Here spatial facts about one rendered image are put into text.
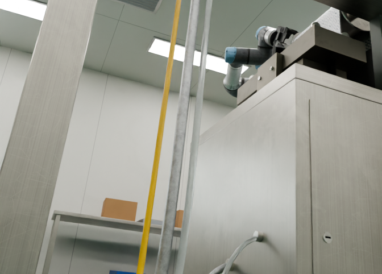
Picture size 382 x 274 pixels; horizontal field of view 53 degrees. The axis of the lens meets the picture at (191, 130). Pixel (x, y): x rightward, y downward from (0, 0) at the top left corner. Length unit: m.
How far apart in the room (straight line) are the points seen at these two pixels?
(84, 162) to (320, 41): 3.96
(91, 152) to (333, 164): 4.05
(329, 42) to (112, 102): 4.16
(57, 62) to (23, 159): 0.13
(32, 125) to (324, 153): 0.60
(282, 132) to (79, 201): 3.88
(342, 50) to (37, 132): 0.78
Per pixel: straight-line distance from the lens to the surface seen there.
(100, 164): 4.71
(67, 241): 4.55
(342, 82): 0.98
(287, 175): 0.82
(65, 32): 0.52
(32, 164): 0.46
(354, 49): 1.07
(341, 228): 0.85
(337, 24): 1.30
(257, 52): 1.78
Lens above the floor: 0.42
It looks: 21 degrees up
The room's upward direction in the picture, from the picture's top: 6 degrees clockwise
